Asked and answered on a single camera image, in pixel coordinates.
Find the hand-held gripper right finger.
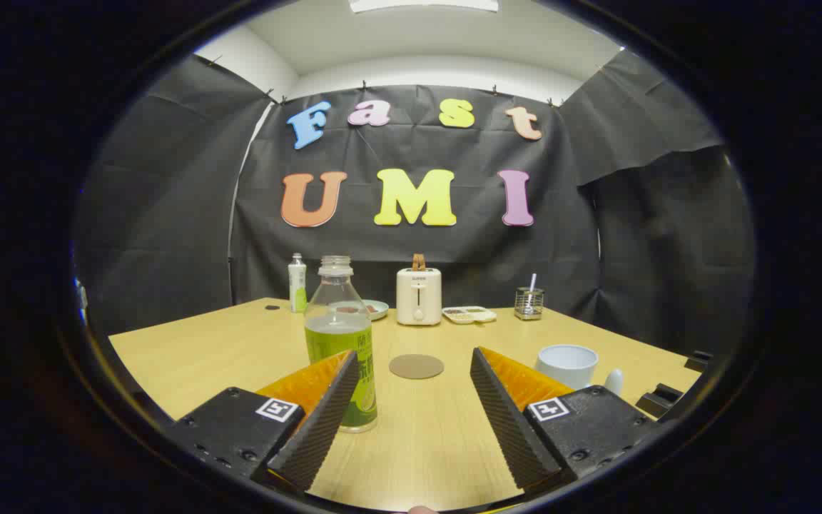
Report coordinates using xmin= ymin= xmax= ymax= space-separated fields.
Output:
xmin=470 ymin=347 xmax=661 ymax=492

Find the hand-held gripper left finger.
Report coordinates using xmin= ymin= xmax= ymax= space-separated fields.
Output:
xmin=168 ymin=350 xmax=362 ymax=493

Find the white cup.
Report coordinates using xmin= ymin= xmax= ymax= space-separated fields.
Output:
xmin=536 ymin=345 xmax=624 ymax=397

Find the clear juice bottle green label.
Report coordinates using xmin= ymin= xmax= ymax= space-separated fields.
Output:
xmin=304 ymin=256 xmax=378 ymax=434

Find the round brown coaster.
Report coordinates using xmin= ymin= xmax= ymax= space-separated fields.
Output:
xmin=389 ymin=354 xmax=445 ymax=380

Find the small white green bottle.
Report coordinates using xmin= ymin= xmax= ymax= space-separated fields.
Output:
xmin=288 ymin=253 xmax=308 ymax=314

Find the wooden table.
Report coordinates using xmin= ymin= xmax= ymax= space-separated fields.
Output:
xmin=108 ymin=298 xmax=703 ymax=512

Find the white divided snack tray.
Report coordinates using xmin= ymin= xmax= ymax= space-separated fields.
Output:
xmin=442 ymin=306 xmax=497 ymax=325

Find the cream toaster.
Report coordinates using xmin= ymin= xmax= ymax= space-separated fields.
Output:
xmin=396 ymin=267 xmax=442 ymax=327

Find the black backdrop cloth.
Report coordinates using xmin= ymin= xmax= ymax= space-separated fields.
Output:
xmin=72 ymin=50 xmax=758 ymax=358

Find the ceiling light panel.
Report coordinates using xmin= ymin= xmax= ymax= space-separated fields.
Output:
xmin=349 ymin=0 xmax=499 ymax=14

